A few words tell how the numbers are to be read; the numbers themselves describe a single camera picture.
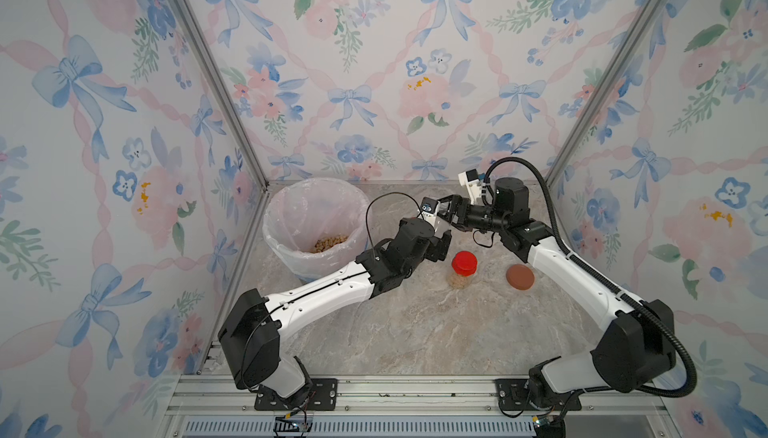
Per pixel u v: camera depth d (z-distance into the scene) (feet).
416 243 1.82
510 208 2.00
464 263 2.84
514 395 2.40
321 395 2.43
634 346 1.37
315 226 2.96
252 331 1.35
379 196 1.89
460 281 3.01
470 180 2.35
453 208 2.20
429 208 2.09
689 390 1.30
